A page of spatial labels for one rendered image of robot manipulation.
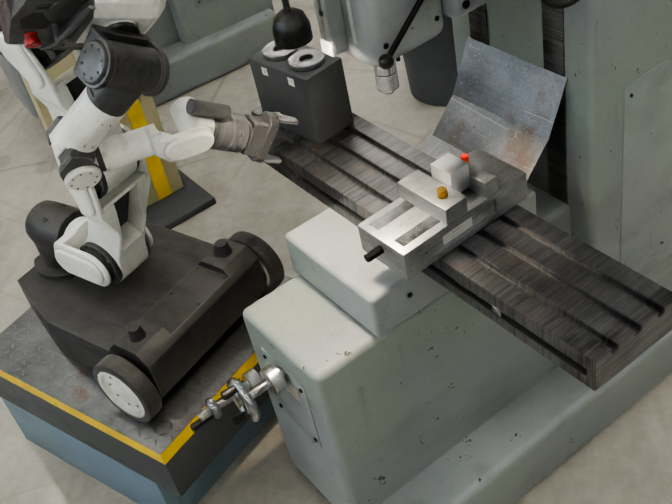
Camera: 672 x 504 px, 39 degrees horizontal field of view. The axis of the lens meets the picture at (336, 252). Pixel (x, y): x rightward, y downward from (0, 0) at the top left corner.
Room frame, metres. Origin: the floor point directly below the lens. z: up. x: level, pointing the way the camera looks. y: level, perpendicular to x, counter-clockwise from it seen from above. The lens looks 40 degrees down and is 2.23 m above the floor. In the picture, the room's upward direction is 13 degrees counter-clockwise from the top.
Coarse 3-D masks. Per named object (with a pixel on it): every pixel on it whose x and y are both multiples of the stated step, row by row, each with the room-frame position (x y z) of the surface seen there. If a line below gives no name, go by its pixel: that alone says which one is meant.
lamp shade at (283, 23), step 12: (288, 12) 1.60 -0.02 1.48; (300, 12) 1.60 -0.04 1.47; (276, 24) 1.59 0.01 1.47; (288, 24) 1.58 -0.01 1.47; (300, 24) 1.58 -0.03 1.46; (276, 36) 1.59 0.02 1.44; (288, 36) 1.57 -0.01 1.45; (300, 36) 1.57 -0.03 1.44; (312, 36) 1.60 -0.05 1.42; (288, 48) 1.57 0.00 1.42
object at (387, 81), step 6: (378, 72) 1.71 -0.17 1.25; (384, 72) 1.71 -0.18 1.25; (390, 72) 1.71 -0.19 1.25; (396, 72) 1.72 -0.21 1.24; (378, 78) 1.72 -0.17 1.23; (384, 78) 1.71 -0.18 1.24; (390, 78) 1.71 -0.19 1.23; (396, 78) 1.72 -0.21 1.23; (378, 84) 1.72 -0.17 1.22; (384, 84) 1.71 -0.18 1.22; (390, 84) 1.71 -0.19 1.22; (396, 84) 1.71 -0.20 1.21; (378, 90) 1.72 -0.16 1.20; (384, 90) 1.71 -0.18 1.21; (390, 90) 1.71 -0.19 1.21
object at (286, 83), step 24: (264, 48) 2.15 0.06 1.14; (312, 48) 2.09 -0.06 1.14; (264, 72) 2.10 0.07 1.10; (288, 72) 2.03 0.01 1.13; (312, 72) 2.00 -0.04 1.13; (336, 72) 2.03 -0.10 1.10; (264, 96) 2.13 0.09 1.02; (288, 96) 2.04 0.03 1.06; (312, 96) 1.98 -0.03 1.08; (336, 96) 2.02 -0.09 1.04; (312, 120) 1.98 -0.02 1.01; (336, 120) 2.01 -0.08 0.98
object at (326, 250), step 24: (528, 192) 1.70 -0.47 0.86; (336, 216) 1.78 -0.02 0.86; (288, 240) 1.74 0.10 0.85; (312, 240) 1.71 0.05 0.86; (336, 240) 1.69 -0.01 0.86; (360, 240) 1.67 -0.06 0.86; (312, 264) 1.66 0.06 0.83; (336, 264) 1.61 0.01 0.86; (360, 264) 1.59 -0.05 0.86; (384, 264) 1.57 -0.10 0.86; (336, 288) 1.58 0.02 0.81; (360, 288) 1.51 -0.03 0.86; (384, 288) 1.49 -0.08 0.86; (408, 288) 1.51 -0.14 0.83; (432, 288) 1.54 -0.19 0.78; (360, 312) 1.51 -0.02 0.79; (384, 312) 1.48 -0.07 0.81; (408, 312) 1.50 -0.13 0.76
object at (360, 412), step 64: (256, 320) 1.62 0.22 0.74; (320, 320) 1.57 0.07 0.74; (448, 320) 1.57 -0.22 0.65; (320, 384) 1.40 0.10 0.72; (384, 384) 1.47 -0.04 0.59; (448, 384) 1.55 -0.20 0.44; (512, 384) 1.65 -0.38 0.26; (320, 448) 1.46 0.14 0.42; (384, 448) 1.45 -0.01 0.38; (448, 448) 1.54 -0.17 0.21
